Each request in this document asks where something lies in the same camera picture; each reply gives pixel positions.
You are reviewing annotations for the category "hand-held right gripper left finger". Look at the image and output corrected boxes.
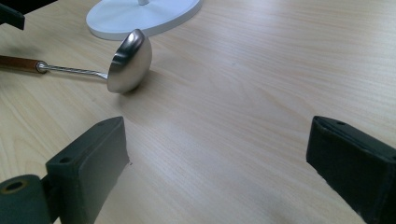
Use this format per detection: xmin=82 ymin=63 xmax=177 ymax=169
xmin=45 ymin=116 xmax=131 ymax=224

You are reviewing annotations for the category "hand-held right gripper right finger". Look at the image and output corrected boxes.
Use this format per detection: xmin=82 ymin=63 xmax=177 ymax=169
xmin=305 ymin=115 xmax=396 ymax=224

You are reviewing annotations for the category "steel ladle with wooden handle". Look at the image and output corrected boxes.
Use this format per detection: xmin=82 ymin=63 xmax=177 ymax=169
xmin=0 ymin=28 xmax=153 ymax=94

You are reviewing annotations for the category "white round stand base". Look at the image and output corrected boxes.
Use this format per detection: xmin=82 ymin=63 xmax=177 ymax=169
xmin=85 ymin=0 xmax=204 ymax=41

